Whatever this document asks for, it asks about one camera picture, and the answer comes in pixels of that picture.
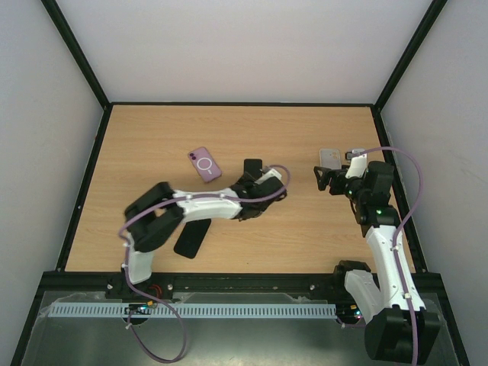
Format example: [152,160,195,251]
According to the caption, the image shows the phone with black screen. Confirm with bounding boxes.
[243,159,263,181]

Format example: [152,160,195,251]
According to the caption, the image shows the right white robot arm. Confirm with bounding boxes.
[313,157,441,365]

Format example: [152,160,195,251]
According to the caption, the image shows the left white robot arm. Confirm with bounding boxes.
[119,169,287,284]

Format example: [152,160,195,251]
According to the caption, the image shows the pink phone in clear case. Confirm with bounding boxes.
[188,146,223,183]

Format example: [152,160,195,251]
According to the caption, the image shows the black phone in black case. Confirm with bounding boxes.
[174,219,211,259]

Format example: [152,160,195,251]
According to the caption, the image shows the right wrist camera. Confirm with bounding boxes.
[345,148,368,179]

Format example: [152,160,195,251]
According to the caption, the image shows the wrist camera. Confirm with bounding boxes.
[258,166,282,182]
[345,148,368,179]

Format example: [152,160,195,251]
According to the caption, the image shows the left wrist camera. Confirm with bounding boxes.
[258,166,282,182]

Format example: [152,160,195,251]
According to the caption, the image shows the black aluminium frame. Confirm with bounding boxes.
[10,0,469,365]

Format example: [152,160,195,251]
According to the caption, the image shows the grey slotted cable duct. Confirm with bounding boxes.
[47,303,336,319]

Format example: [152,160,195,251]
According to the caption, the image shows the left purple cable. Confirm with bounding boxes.
[118,163,294,363]

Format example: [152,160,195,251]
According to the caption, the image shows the black front mounting rail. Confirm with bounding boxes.
[37,270,443,302]

